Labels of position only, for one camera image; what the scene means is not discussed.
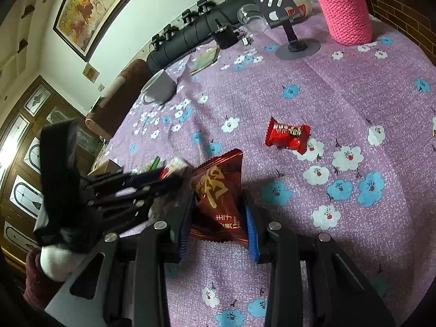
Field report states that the dark red triangular snack packet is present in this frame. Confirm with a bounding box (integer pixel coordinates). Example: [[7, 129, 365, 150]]
[[191, 149, 248, 248]]

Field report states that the green candy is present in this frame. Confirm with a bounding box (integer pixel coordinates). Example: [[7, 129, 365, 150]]
[[138, 156, 161, 174]]

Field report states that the small red candy packet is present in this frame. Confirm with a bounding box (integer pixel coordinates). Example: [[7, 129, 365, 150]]
[[265, 117, 310, 154]]

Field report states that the white gloved left hand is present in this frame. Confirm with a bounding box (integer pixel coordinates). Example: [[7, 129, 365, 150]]
[[40, 244, 86, 283]]

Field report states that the cardboard tray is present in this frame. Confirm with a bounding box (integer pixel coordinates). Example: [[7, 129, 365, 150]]
[[88, 159, 122, 177]]

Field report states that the wooden glass door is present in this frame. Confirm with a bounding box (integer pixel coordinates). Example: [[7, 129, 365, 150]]
[[1, 76, 102, 271]]

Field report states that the purple floral tablecloth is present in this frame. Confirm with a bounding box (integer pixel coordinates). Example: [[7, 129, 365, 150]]
[[101, 13, 435, 325]]

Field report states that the brown armchair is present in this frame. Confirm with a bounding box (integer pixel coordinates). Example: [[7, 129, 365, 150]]
[[85, 58, 152, 140]]

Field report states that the white mug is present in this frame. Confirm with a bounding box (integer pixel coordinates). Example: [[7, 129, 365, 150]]
[[141, 69, 177, 105]]

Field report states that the small green booklet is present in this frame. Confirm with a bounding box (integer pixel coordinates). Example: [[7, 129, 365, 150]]
[[189, 46, 219, 75]]

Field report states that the framed horse painting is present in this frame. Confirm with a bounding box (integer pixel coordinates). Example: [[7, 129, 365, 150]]
[[53, 0, 130, 62]]

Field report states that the small black container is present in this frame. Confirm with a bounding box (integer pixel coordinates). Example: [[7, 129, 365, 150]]
[[211, 19, 243, 50]]

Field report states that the clear plastic cup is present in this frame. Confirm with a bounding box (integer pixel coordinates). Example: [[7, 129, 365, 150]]
[[237, 4, 268, 34]]

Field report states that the black leather sofa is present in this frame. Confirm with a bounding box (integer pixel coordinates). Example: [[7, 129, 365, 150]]
[[146, 0, 253, 74]]

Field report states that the white jar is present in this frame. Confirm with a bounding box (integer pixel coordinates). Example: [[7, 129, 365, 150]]
[[286, 0, 313, 19]]

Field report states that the grey phone stand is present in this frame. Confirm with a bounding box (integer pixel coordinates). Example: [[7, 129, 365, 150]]
[[253, 0, 321, 60]]

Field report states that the pink knitted bottle sleeve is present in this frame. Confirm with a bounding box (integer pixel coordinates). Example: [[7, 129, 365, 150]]
[[318, 0, 373, 46]]

